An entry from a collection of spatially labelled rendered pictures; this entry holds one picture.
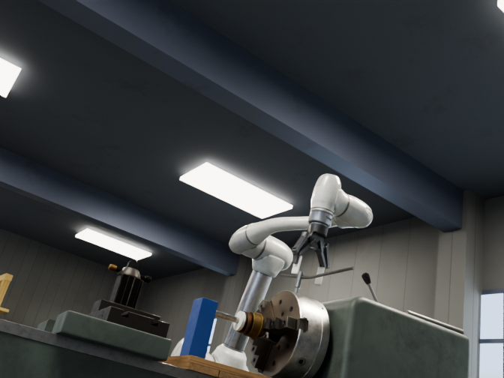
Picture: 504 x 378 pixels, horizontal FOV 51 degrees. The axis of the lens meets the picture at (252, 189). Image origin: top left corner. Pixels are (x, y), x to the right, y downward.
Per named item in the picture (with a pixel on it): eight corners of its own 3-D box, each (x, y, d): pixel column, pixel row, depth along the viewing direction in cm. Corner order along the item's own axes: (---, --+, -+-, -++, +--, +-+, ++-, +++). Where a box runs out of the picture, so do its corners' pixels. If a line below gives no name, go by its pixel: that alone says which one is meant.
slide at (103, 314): (124, 344, 186) (127, 331, 188) (166, 339, 150) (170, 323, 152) (73, 331, 179) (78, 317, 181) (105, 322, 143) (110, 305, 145)
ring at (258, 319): (259, 316, 194) (238, 310, 191) (272, 314, 186) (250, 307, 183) (254, 342, 190) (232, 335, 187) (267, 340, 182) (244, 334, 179)
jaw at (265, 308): (277, 332, 195) (271, 310, 205) (284, 323, 193) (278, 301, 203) (251, 324, 191) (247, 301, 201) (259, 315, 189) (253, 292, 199)
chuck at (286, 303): (265, 377, 202) (284, 296, 212) (310, 390, 175) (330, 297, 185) (244, 371, 199) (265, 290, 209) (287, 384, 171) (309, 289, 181)
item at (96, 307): (147, 333, 181) (151, 319, 183) (157, 331, 172) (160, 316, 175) (88, 316, 173) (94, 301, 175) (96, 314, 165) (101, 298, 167)
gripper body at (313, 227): (319, 221, 197) (313, 244, 195) (333, 229, 203) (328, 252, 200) (304, 221, 203) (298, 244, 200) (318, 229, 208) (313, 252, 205)
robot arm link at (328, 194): (320, 205, 198) (346, 217, 204) (329, 167, 203) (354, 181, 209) (303, 208, 207) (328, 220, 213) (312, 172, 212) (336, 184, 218)
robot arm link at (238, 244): (246, 217, 242) (269, 228, 248) (225, 229, 255) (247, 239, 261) (242, 243, 235) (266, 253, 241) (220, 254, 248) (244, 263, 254)
